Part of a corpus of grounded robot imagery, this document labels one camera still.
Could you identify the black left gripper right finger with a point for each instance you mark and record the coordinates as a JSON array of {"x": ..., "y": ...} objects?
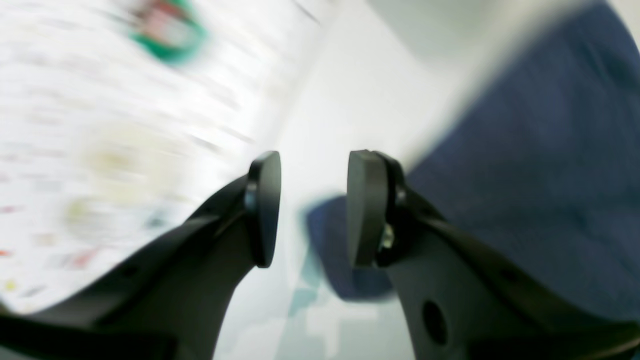
[{"x": 461, "y": 299}]

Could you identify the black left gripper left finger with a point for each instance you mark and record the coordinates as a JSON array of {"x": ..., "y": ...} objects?
[{"x": 168, "y": 300}]

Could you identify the dark blue t-shirt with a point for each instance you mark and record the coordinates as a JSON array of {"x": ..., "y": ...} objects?
[{"x": 545, "y": 167}]

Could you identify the clear tape roll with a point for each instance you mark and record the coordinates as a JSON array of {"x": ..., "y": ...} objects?
[{"x": 132, "y": 170}]

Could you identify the terrazzo patterned side table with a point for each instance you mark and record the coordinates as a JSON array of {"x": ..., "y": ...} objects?
[{"x": 119, "y": 117}]

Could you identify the green tape roll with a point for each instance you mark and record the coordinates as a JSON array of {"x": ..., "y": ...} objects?
[{"x": 169, "y": 30}]

